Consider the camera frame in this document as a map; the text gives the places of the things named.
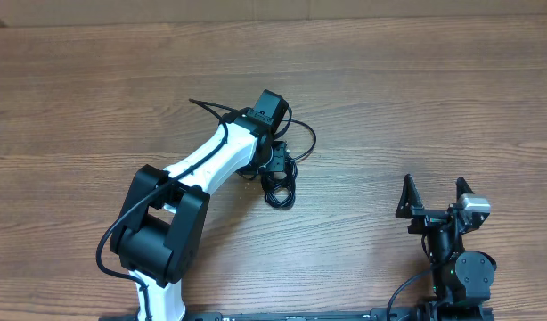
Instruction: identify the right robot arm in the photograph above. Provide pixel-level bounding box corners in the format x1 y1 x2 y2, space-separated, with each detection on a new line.
386 174 497 320

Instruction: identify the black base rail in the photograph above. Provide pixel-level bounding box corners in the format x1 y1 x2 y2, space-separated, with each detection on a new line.
184 307 495 321

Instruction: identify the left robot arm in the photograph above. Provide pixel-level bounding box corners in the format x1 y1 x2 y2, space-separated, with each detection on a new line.
96 90 291 320

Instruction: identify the black cable bundle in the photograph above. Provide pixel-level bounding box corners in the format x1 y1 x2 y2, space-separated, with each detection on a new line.
237 118 317 210

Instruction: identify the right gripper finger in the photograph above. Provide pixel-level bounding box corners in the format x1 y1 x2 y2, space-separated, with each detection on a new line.
455 177 473 200
395 174 424 218

